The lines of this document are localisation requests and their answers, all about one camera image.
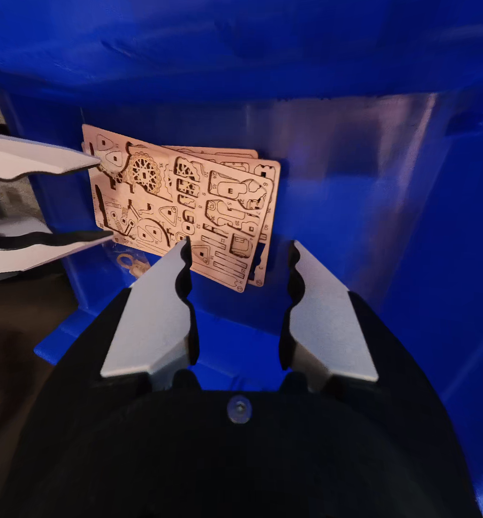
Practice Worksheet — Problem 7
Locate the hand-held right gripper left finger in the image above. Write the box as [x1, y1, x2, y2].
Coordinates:
[100, 237, 201, 392]

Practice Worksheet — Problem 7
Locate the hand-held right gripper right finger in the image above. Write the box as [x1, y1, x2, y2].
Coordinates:
[279, 240, 379, 394]

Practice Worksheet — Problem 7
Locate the blue plastic bin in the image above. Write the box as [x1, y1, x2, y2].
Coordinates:
[0, 0, 483, 518]

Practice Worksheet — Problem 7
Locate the small wooden puzzle piece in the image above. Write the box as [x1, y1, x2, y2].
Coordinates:
[116, 254, 151, 281]

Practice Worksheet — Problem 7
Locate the person's brown clothing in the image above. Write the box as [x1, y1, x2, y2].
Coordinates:
[0, 279, 80, 446]

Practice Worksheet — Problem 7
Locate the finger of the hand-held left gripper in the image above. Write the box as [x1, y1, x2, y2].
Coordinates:
[0, 216, 115, 277]
[0, 130, 101, 182]

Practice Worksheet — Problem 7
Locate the wooden puzzle sheet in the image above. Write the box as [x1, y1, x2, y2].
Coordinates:
[81, 124, 282, 293]
[162, 145, 275, 287]

